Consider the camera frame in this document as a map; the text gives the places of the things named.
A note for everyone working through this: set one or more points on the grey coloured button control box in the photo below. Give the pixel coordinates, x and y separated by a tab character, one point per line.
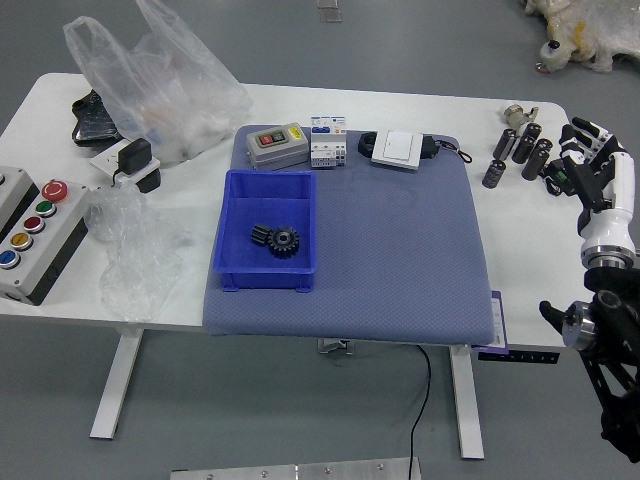
45	240

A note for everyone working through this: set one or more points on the white socket plate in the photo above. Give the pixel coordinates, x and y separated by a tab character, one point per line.
102	161

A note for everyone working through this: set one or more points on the grey metal base plate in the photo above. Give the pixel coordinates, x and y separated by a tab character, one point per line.
295	471

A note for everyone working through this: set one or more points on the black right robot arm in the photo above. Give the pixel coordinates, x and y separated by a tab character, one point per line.
615	340

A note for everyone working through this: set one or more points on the silver metal connector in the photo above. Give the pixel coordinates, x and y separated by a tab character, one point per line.
515	115

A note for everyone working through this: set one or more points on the small black gear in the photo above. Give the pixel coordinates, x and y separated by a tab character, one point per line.
259	235

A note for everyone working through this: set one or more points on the black module with green terminal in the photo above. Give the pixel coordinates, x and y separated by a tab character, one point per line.
557	175

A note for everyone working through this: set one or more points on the large clear plastic bag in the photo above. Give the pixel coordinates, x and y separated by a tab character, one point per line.
150	95

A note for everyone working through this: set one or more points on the metal floor plate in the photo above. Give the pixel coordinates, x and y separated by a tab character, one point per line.
330	11

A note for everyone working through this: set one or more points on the dark cylindrical capacitor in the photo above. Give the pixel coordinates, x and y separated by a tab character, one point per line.
523	149
506	143
543	146
531	131
535	164
494	174

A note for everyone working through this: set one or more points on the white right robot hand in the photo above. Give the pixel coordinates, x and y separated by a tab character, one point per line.
617	200

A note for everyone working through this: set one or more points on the white wrapped bundle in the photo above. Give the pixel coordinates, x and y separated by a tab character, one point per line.
590	30

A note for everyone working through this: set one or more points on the big black gear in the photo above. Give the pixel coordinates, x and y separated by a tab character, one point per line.
283	244

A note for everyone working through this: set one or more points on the black plastic tray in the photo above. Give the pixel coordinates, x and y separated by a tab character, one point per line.
92	122

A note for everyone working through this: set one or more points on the black power adapter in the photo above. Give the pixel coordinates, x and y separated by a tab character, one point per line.
134	155

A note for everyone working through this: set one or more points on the black table control panel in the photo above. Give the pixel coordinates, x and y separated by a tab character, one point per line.
520	356

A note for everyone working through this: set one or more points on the crumpled clear plastic wrap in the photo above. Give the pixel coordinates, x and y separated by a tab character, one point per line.
130	250

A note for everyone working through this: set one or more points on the blue-grey padded mat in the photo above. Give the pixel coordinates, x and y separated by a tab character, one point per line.
375	260

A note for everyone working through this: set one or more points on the black block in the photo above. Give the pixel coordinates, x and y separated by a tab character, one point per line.
150	181

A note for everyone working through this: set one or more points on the white circuit breaker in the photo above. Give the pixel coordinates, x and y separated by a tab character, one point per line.
327	145

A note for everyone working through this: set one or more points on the white table leg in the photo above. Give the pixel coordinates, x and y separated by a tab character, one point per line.
467	410
117	385

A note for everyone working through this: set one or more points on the metal bracket under table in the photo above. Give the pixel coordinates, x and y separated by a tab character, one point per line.
335	346

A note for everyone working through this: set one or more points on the blue plastic box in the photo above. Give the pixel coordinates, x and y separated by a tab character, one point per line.
270	200

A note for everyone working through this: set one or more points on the grey push button switch box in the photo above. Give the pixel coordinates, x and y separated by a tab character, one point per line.
277	147

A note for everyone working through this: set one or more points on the white wall switch panel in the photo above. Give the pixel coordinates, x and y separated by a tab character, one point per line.
397	150

